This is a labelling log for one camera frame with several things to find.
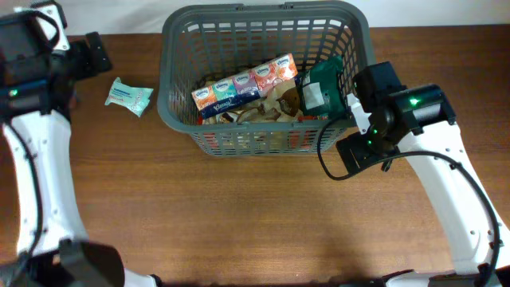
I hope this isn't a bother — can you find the teal wet wipes pack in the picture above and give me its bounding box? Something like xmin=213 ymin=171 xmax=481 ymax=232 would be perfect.
xmin=104 ymin=77 xmax=153 ymax=117

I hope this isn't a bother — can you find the orange San Remo spaghetti pack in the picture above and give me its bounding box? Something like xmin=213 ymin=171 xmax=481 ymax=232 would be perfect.
xmin=191 ymin=116 xmax=344 ymax=157

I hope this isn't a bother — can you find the dark green food bag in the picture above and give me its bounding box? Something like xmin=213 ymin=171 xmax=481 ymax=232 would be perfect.
xmin=295 ymin=55 xmax=345 ymax=118

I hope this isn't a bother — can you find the brown Pantree snack pouch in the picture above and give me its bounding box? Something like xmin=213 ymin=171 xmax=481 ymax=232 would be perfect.
xmin=214 ymin=77 xmax=302 ymax=124

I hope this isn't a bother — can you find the grey plastic shopping basket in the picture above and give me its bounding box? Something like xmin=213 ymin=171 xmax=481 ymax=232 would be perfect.
xmin=157 ymin=1 xmax=375 ymax=157

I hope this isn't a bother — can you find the white Kleenex tissue multipack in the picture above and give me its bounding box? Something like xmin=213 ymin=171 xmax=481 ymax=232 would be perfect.
xmin=191 ymin=53 xmax=298 ymax=119

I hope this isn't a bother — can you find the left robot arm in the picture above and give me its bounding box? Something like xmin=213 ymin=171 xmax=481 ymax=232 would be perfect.
xmin=1 ymin=1 xmax=161 ymax=286

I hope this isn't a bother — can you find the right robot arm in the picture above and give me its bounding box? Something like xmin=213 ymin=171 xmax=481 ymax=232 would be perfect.
xmin=336 ymin=62 xmax=509 ymax=286

